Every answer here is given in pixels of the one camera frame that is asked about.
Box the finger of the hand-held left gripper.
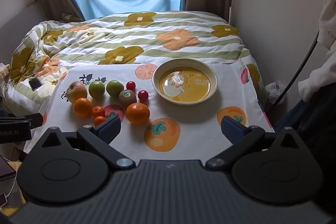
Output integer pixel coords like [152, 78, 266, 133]
[0, 113, 44, 130]

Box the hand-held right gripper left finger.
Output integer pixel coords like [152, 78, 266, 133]
[34, 117, 137, 171]

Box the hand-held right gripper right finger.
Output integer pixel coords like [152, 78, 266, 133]
[205, 115, 303, 170]

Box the large orange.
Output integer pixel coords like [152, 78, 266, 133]
[73, 97, 93, 118]
[126, 102, 151, 125]

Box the brown kiwi with green sticker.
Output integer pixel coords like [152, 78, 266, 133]
[119, 89, 137, 110]

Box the green apple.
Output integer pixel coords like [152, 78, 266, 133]
[106, 80, 124, 97]
[88, 81, 106, 98]

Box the yellow-red apple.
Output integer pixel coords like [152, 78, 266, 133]
[66, 81, 88, 104]

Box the cream bowl with duck print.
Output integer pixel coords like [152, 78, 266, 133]
[152, 58, 218, 105]

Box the black smartphone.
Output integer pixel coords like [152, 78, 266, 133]
[28, 78, 43, 91]

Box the white persimmon printed sheet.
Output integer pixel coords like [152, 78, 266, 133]
[24, 55, 275, 163]

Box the white power adapter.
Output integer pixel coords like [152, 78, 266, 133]
[0, 62, 11, 83]

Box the white plastic bag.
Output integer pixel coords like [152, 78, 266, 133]
[265, 81, 286, 105]

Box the dark blue cloth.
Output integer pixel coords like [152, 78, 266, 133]
[273, 82, 336, 169]

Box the floral striped blanket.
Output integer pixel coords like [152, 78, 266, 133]
[0, 11, 268, 110]

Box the white garment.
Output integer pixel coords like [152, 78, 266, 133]
[298, 0, 336, 103]

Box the white charging cable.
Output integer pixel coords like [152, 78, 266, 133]
[0, 161, 19, 199]

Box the black cable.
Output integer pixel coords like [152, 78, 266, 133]
[274, 30, 320, 107]

